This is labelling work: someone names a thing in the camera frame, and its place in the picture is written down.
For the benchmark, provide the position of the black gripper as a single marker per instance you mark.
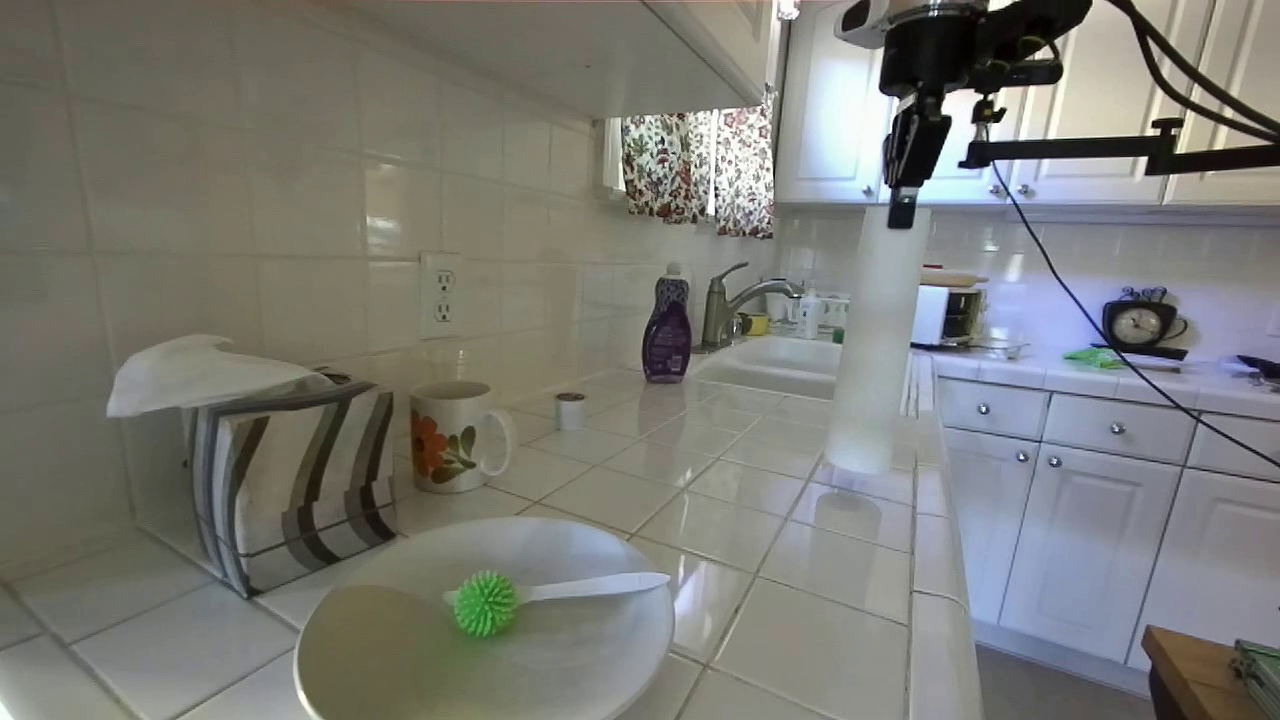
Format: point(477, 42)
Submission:
point(964, 59)

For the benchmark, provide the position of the white upper cabinet row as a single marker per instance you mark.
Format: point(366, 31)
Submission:
point(1066, 144)

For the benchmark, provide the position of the white toaster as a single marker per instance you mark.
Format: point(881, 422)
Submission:
point(949, 313)

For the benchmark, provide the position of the small bottles by sink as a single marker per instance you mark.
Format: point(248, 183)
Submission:
point(823, 318)

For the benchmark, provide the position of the floral curtain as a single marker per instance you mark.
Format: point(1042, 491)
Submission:
point(700, 166)

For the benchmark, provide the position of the silver faucet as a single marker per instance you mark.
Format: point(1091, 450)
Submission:
point(724, 301)

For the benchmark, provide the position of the white kitchen sink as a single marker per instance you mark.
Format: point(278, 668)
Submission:
point(783, 361)

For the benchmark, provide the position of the silver drawer knob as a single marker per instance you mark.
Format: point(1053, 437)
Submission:
point(1115, 431)
point(980, 409)

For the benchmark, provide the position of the green flat item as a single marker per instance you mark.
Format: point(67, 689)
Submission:
point(1098, 356)

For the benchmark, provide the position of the black round clock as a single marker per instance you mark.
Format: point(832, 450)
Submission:
point(1143, 327)

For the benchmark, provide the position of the purple dish soap bottle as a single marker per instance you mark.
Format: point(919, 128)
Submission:
point(665, 333)

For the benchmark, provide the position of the silver door knob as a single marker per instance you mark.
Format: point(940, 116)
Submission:
point(1053, 460)

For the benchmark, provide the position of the black flat item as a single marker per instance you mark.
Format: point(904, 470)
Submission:
point(1260, 366)

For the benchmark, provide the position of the small white cup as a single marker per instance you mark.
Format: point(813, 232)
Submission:
point(571, 412)

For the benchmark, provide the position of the white lower cabinet unit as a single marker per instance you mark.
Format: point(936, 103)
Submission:
point(1094, 547)

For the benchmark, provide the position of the white flower mug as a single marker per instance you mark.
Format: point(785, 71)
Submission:
point(444, 435)

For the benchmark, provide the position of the wooden board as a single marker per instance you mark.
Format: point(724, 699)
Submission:
point(1193, 680)

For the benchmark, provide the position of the green spiky ball brush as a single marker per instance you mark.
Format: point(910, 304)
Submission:
point(484, 604)

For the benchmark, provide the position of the white round plate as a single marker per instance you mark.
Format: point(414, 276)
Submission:
point(533, 653)

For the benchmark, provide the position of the striped cloth on rack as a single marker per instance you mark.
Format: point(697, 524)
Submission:
point(284, 492)

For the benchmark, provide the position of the white napkin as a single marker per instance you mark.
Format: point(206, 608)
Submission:
point(200, 373)

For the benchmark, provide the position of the white wall outlet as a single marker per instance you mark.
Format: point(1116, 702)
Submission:
point(441, 299)

